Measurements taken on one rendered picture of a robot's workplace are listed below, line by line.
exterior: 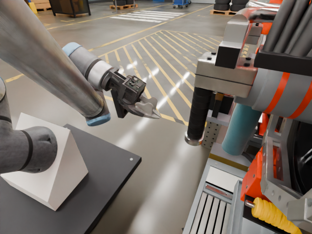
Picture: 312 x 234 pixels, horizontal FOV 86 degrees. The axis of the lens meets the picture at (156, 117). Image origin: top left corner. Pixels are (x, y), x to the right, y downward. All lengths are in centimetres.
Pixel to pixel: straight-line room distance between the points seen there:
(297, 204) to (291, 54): 25
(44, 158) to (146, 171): 71
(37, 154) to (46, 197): 18
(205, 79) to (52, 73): 28
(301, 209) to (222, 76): 25
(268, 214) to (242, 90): 43
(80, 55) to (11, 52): 30
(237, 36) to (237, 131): 46
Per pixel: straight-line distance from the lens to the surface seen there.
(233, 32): 28
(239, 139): 72
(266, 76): 44
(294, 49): 27
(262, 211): 64
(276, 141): 72
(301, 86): 45
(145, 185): 120
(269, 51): 26
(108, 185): 88
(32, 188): 90
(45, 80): 39
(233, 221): 103
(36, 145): 76
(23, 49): 32
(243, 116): 65
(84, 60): 59
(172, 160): 131
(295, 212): 39
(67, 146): 77
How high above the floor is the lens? 105
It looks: 39 degrees down
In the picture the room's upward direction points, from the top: straight up
